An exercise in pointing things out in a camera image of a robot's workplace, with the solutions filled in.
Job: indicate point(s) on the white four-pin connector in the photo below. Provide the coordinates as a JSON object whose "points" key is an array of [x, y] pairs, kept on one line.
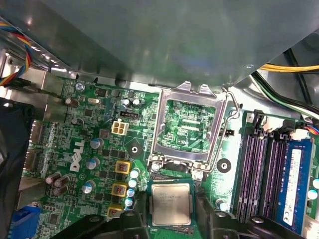
{"points": [[119, 128]]}

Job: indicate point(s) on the silver CPU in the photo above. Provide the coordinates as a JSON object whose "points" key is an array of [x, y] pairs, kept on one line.
{"points": [[170, 204]]}

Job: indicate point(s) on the silver board screw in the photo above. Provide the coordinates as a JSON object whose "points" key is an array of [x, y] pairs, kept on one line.
{"points": [[79, 86]]}

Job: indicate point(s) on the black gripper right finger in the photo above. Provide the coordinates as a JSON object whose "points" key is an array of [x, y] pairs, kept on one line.
{"points": [[236, 229]]}

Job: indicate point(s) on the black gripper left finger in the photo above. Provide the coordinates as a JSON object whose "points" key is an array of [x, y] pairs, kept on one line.
{"points": [[112, 229]]}

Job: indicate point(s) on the metal socket cover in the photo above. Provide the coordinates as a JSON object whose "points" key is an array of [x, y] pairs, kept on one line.
{"points": [[159, 124]]}

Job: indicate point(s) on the blue port connector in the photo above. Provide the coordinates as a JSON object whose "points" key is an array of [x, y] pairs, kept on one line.
{"points": [[25, 221]]}

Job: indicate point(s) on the yellow square inductor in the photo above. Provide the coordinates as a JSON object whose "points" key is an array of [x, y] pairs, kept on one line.
{"points": [[115, 211], [123, 167], [119, 189]]}

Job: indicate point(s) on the green motherboard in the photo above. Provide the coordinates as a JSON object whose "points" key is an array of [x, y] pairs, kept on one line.
{"points": [[149, 129]]}

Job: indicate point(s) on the black RAM slot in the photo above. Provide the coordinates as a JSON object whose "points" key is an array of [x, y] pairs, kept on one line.
{"points": [[246, 174], [258, 174], [274, 174]]}

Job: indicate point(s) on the blue RAM stick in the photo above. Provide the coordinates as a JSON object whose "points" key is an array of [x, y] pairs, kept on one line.
{"points": [[295, 186]]}

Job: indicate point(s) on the grey power supply unit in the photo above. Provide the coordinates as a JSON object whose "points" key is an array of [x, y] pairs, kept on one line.
{"points": [[162, 37]]}

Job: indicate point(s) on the black case fan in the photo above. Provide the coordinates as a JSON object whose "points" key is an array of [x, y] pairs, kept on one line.
{"points": [[12, 161]]}

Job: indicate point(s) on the black PC case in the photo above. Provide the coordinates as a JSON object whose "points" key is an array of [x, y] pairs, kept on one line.
{"points": [[30, 94]]}

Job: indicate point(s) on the silver socket screw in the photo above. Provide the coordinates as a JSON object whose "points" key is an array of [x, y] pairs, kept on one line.
{"points": [[155, 166], [198, 175]]}

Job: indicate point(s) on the black pin header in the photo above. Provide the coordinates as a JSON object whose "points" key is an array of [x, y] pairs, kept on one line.
{"points": [[129, 114]]}

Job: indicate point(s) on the metal locking lever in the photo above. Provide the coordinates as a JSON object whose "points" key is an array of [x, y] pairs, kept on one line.
{"points": [[234, 100]]}

